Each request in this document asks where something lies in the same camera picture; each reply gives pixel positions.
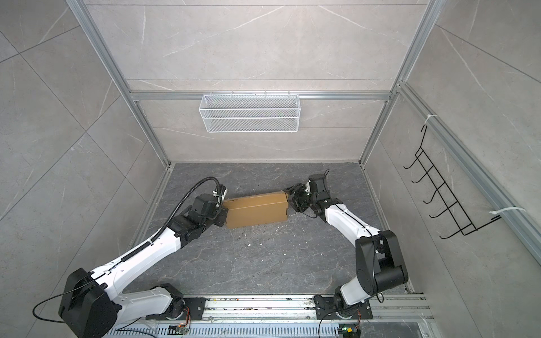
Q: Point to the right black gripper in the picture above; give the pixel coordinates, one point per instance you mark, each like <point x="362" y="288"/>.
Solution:
<point x="298" y="190"/>

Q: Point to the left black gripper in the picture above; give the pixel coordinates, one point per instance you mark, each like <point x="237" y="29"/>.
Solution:
<point x="224" y="215"/>

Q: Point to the brown cardboard box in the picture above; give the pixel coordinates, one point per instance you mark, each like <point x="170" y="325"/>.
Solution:
<point x="259" y="209"/>

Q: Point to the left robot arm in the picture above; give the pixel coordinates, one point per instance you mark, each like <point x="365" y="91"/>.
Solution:
<point x="94" y="302"/>

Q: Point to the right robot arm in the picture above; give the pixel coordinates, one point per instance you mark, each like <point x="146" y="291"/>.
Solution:
<point x="380" y="264"/>

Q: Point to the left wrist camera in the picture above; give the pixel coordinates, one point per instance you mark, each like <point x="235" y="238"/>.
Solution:
<point x="220" y="193"/>

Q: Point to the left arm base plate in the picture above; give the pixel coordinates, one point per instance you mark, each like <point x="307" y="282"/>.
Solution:
<point x="190" y="308"/>

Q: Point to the white wire mesh basket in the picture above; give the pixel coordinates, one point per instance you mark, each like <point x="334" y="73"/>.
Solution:
<point x="243" y="113"/>

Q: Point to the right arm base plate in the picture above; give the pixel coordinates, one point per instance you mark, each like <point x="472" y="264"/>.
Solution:
<point x="334" y="308"/>

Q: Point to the aluminium mounting rail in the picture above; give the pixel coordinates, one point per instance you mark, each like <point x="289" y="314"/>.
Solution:
<point x="395" y="308"/>

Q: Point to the black wire hook rack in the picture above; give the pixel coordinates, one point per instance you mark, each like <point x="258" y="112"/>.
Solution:
<point x="462" y="223"/>

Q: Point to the white cable tie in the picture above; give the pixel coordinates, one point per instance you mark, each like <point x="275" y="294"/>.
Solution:
<point x="510" y="208"/>

